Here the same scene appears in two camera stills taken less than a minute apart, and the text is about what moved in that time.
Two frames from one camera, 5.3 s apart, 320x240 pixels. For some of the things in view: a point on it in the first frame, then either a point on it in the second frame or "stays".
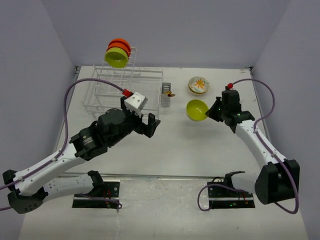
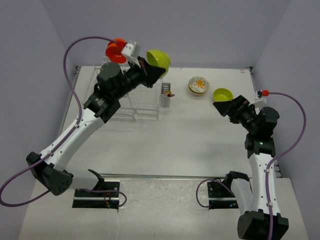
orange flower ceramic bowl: (198, 85) stays
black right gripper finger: (215, 112) -> (224, 107)
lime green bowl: (116, 57) -> (158, 58)
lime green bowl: (196, 110) -> (222, 94)
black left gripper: (148, 129) -> (150, 74)
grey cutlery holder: (165, 100) stays
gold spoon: (169, 94) stays
